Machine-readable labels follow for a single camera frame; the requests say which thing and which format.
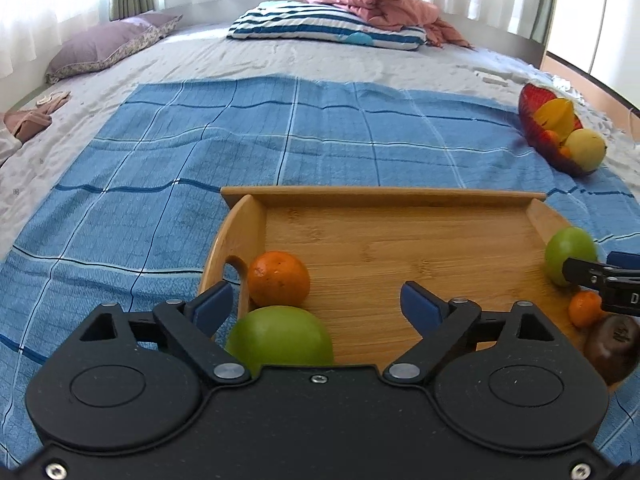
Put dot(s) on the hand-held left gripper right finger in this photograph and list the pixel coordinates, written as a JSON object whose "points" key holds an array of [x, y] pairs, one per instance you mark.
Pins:
{"points": [[422, 307]]}

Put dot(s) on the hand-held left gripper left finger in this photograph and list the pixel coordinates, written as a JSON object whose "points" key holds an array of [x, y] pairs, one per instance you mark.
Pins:
{"points": [[212, 307]]}

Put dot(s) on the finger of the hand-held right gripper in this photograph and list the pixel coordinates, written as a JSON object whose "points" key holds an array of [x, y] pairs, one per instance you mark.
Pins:
{"points": [[625, 260], [582, 272]]}

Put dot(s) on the green apple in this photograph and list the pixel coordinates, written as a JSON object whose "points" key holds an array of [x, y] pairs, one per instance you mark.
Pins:
{"points": [[565, 252], [280, 335]]}

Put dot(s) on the small tangerine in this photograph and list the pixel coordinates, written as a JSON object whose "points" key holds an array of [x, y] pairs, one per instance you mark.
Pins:
{"points": [[585, 310]]}

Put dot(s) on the dark brown persimmon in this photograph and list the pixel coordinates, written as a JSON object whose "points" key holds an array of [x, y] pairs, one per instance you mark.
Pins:
{"points": [[612, 350]]}

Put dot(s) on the wooden tray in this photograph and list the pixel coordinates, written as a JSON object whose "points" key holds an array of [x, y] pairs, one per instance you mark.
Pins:
{"points": [[400, 245]]}

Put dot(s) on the orange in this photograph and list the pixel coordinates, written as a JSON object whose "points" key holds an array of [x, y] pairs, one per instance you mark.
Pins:
{"points": [[277, 280]]}

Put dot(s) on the yellow mango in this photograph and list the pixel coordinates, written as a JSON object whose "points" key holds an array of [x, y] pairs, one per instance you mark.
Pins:
{"points": [[585, 150]]}

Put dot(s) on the small orange kumquat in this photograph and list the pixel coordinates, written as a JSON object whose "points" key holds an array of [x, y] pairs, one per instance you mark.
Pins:
{"points": [[552, 138], [565, 152]]}

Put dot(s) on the red glass bowl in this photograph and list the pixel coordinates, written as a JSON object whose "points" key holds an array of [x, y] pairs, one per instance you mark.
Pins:
{"points": [[535, 130]]}

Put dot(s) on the yellow starfruit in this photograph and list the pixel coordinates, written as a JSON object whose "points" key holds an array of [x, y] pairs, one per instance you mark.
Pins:
{"points": [[555, 115]]}

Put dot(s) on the blue checked blanket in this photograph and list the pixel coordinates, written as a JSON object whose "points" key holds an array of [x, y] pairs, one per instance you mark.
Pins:
{"points": [[200, 145]]}

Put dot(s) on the white wardrobe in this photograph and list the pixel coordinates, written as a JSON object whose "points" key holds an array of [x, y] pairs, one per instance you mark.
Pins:
{"points": [[600, 20]]}

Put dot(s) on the grey patterned bed sheet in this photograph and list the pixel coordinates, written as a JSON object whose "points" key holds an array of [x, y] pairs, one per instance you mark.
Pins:
{"points": [[200, 60]]}

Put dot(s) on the pink folded cloth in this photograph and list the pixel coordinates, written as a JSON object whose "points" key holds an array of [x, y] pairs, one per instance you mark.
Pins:
{"points": [[27, 125]]}

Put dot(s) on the white garment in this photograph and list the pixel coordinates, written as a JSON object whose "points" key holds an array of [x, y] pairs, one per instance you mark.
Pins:
{"points": [[7, 147]]}

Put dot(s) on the small beige cloth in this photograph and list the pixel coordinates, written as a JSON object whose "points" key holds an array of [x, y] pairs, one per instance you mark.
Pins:
{"points": [[52, 99]]}

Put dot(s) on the purple pillow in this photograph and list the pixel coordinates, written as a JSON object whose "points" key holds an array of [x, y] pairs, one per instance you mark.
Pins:
{"points": [[105, 45]]}

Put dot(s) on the blue striped pillow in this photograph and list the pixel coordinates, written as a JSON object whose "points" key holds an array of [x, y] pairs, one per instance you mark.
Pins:
{"points": [[320, 25]]}

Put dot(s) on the pink quilt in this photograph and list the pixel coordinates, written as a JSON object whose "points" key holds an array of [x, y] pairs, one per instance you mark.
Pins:
{"points": [[390, 5]]}

